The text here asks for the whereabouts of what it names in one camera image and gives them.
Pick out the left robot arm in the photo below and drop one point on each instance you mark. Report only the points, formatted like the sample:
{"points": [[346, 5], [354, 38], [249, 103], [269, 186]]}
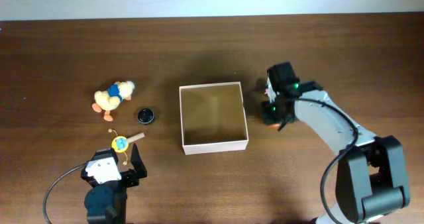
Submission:
{"points": [[106, 201]]}

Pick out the yellow rattle drum wooden handle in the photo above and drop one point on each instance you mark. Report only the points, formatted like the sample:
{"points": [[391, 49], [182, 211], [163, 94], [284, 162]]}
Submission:
{"points": [[120, 144]]}

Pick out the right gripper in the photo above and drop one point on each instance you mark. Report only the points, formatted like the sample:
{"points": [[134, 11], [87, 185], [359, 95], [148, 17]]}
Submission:
{"points": [[268, 118]]}

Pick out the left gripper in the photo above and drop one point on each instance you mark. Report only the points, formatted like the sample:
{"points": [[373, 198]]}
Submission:
{"points": [[132, 177]]}

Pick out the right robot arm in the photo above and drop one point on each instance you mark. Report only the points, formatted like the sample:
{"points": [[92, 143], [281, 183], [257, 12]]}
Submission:
{"points": [[368, 178]]}

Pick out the open cardboard box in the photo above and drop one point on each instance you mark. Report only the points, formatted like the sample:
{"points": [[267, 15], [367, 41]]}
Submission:
{"points": [[212, 118]]}

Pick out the yellow plush duck blue vest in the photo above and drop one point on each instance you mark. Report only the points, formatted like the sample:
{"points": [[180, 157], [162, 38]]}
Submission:
{"points": [[110, 99]]}

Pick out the black round cap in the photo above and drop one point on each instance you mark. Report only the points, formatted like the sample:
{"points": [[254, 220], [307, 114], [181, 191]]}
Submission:
{"points": [[146, 116]]}

